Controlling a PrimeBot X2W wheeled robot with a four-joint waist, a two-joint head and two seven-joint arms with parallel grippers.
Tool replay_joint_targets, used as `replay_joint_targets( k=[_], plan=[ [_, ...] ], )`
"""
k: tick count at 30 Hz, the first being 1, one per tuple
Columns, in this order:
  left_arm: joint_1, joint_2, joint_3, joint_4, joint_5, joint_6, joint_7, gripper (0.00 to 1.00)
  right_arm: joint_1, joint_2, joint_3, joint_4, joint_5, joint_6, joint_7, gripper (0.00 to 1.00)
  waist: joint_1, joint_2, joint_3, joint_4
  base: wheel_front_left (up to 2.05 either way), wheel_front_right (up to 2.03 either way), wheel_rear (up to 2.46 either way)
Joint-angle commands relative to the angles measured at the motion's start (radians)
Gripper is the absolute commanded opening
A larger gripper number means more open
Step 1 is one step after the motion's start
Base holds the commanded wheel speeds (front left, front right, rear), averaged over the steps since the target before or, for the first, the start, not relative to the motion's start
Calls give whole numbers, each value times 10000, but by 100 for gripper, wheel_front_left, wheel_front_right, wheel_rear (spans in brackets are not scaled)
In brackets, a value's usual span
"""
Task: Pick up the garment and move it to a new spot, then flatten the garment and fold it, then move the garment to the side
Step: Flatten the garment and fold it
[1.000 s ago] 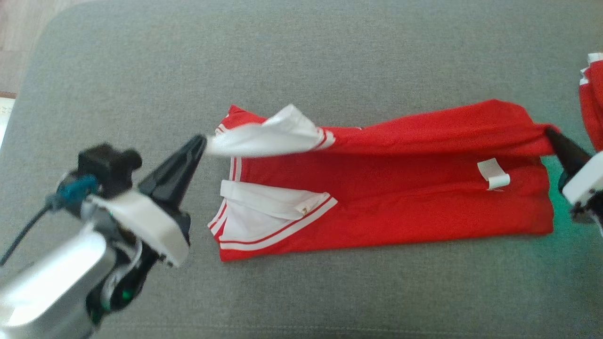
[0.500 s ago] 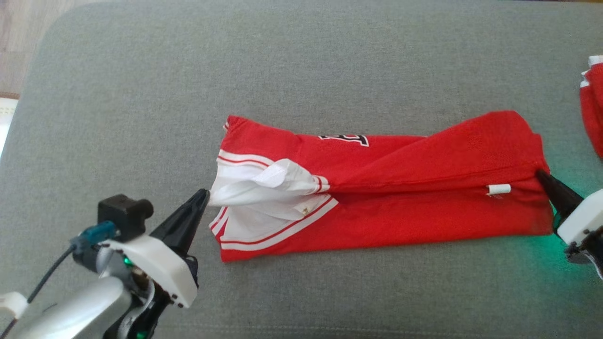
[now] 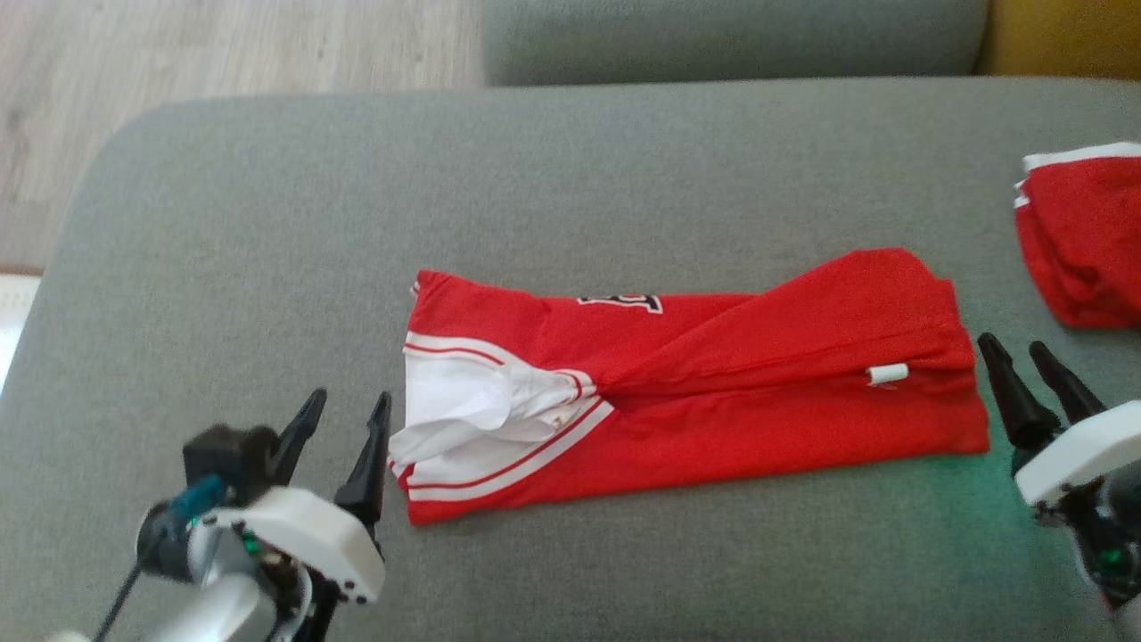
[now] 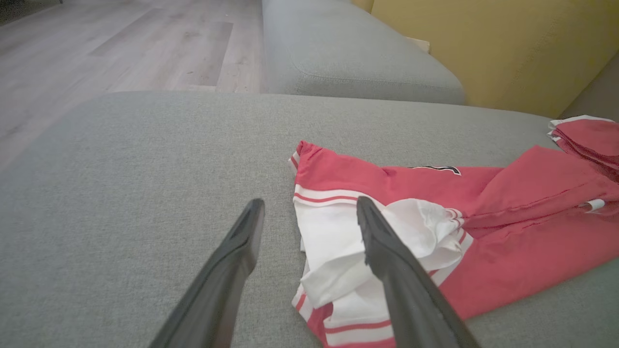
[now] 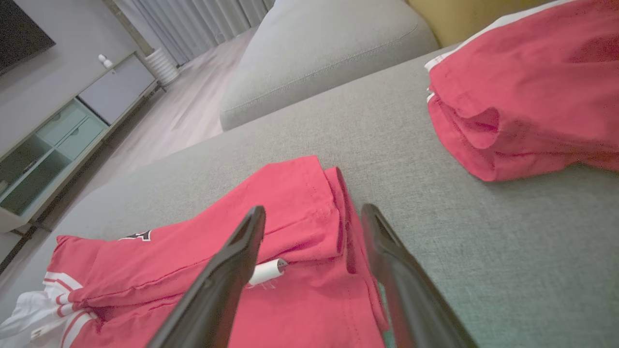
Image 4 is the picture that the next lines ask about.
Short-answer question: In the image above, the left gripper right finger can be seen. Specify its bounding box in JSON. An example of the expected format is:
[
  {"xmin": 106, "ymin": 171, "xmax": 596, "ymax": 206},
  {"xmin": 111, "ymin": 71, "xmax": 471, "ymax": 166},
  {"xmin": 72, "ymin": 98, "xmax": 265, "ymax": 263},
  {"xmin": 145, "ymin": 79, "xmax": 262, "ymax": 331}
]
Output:
[{"xmin": 356, "ymin": 196, "xmax": 480, "ymax": 348}]

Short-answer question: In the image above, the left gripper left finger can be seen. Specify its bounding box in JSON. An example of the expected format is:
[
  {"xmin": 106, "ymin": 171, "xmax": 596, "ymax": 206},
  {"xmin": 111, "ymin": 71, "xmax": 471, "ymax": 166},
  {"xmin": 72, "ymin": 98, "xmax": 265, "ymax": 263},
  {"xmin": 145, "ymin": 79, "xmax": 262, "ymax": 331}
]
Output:
[{"xmin": 149, "ymin": 198, "xmax": 266, "ymax": 348}]

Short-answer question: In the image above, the red and white basketball jersey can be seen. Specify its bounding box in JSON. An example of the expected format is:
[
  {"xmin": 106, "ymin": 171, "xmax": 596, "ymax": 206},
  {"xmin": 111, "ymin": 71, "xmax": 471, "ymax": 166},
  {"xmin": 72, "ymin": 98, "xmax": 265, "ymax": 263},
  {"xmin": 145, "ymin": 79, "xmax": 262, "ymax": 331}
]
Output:
[{"xmin": 289, "ymin": 140, "xmax": 619, "ymax": 348}]

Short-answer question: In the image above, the red garment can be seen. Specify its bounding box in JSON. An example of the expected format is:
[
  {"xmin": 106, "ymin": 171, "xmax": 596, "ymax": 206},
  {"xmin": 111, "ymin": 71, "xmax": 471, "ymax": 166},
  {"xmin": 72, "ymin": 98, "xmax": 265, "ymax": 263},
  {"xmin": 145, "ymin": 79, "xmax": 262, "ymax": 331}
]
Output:
[{"xmin": 547, "ymin": 115, "xmax": 619, "ymax": 183}]

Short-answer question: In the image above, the grey sofa seat section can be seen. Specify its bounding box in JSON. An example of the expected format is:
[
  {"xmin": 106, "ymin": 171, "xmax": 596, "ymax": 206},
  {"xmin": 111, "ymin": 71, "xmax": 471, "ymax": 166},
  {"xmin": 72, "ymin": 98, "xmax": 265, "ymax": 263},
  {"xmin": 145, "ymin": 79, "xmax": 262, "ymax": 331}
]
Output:
[{"xmin": 261, "ymin": 0, "xmax": 466, "ymax": 105}]

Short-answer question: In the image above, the yellow sofa back cushion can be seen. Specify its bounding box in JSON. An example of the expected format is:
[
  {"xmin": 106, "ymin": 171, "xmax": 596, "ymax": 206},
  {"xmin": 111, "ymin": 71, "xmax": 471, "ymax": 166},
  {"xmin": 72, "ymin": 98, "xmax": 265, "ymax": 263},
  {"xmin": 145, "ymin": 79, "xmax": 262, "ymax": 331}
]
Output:
[{"xmin": 352, "ymin": 0, "xmax": 619, "ymax": 119}]

